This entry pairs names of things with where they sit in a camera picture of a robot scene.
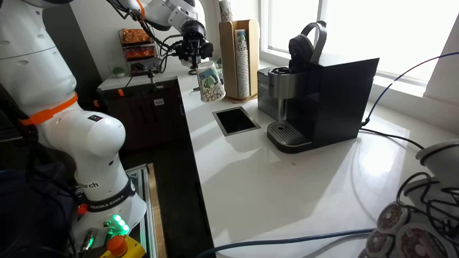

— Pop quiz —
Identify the steel framed counter trash chute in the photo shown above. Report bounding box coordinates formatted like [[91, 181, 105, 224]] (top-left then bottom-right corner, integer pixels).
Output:
[[212, 106, 263, 138]]

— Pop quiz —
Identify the orange strap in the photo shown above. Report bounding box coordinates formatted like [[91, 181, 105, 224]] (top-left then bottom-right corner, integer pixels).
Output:
[[19, 92, 80, 128]]

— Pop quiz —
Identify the green glowing indicator light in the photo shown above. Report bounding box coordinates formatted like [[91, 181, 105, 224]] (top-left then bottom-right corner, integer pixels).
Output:
[[103, 214, 132, 240]]

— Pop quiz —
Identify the window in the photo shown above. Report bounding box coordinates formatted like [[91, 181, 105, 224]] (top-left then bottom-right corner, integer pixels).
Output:
[[260, 0, 459, 88]]

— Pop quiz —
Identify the coffee pod carousel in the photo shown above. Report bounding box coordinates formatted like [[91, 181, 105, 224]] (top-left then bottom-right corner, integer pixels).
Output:
[[357, 141, 459, 258]]

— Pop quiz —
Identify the dark device box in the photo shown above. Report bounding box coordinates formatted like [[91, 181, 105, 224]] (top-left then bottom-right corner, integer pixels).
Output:
[[128, 57, 164, 78]]

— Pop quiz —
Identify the aluminium frame rail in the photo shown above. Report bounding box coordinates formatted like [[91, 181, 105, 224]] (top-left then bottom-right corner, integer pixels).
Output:
[[126, 162, 159, 258]]

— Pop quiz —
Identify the wooden cup dispenser stand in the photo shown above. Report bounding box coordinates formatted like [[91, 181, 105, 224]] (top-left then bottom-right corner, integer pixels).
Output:
[[218, 19, 261, 102]]

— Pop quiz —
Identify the dark wooden cabinet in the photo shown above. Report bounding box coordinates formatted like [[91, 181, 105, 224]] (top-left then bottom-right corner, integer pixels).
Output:
[[98, 78, 192, 156]]

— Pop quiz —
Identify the stack of paper cups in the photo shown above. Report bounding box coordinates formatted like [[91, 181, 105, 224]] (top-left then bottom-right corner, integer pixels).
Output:
[[235, 27, 251, 99]]

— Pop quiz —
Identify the stainless steel canister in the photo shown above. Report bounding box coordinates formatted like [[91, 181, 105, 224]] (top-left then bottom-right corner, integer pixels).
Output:
[[257, 66, 288, 122]]

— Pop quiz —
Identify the yellow emergency stop box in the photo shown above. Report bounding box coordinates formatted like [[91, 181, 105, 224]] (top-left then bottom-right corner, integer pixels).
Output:
[[99, 234, 148, 258]]

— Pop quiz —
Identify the black silver pod coffee machine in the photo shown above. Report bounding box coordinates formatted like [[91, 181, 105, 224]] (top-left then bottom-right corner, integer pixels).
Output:
[[265, 20, 380, 155]]

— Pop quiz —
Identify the black cable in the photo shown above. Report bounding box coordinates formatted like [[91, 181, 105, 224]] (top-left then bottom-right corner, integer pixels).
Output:
[[359, 126, 428, 151]]

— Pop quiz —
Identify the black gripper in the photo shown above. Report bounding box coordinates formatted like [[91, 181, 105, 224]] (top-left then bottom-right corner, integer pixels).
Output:
[[179, 19, 215, 76]]

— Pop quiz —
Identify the orange patterned box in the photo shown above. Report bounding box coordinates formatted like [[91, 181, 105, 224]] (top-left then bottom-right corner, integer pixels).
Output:
[[122, 42, 158, 62], [118, 27, 152, 46]]

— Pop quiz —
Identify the blue cable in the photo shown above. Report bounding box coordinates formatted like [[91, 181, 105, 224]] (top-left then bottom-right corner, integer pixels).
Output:
[[360, 49, 459, 128], [194, 228, 377, 258]]

